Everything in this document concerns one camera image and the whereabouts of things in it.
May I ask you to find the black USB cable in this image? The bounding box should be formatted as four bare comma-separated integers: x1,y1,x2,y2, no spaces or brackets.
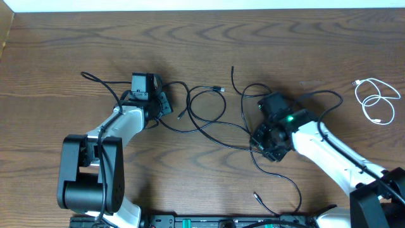
154,80,263,155
230,65,303,216

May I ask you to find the white USB cable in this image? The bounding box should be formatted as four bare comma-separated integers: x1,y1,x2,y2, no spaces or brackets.
351,77,402,126

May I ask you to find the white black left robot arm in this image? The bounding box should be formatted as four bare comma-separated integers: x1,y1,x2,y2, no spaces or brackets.
56,73,173,227

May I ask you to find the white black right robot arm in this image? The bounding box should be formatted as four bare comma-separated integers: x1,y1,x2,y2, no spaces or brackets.
250,92,404,227

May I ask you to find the light wooden side board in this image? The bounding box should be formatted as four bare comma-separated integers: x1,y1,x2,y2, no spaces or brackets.
0,0,15,57

